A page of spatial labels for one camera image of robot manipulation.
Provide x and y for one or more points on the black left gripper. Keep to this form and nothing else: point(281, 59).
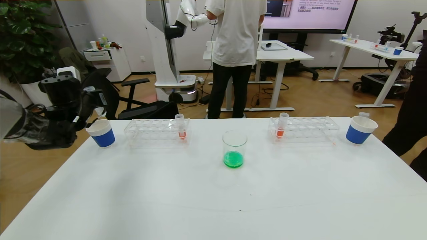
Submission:
point(102, 99)

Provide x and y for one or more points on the blue pigment test tube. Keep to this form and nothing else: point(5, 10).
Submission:
point(89, 88)

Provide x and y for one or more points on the yellow pigment test tube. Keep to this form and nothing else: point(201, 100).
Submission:
point(363, 114)

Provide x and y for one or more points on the clear acrylic test tube rack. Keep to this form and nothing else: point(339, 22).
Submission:
point(156, 135)
point(300, 132)

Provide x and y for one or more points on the red pigment test tube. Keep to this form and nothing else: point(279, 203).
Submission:
point(182, 134)

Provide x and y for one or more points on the clear glass beaker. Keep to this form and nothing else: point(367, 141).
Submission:
point(233, 160)

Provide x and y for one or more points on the orange pigment test tube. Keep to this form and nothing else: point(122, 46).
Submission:
point(279, 133)

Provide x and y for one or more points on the small test tube rack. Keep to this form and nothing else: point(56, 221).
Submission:
point(380, 46)
point(348, 39)

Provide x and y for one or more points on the blue and white paper cup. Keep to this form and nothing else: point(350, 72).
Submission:
point(357, 135)
point(104, 138)

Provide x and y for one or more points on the black office chair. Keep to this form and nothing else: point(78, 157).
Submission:
point(150, 111)

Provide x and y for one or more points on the small brown toy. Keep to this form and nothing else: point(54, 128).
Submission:
point(115, 45)

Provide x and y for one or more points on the olive green jacket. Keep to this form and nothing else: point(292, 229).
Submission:
point(71, 58)

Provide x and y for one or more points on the small white cup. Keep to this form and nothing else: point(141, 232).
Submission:
point(93, 45)

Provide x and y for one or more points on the small green bottle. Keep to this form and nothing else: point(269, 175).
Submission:
point(105, 40)

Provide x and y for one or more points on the white humanoid robot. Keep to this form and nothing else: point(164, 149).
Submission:
point(163, 50)

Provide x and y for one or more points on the white plant pot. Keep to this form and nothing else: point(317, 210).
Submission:
point(30, 93)

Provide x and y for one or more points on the black power adapter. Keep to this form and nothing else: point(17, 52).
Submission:
point(203, 99)

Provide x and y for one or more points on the small white box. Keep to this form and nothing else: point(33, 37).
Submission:
point(201, 80)

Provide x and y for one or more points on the white standing desk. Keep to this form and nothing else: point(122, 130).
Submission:
point(206, 56)
point(287, 57)

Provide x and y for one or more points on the green leafy plant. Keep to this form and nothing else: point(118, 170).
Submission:
point(23, 40)

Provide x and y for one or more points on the person in white shirt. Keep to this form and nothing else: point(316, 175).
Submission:
point(237, 33)

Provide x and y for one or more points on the grey flat tablet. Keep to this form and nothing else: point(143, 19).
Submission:
point(273, 47)

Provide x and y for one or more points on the black mobile robot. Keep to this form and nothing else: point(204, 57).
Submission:
point(377, 85)

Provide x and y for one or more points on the small blue paper cup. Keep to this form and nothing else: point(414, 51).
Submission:
point(397, 51)

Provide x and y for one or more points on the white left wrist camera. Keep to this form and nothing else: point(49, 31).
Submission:
point(68, 73)

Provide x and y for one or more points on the large wall display screen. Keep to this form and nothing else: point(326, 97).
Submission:
point(317, 13)

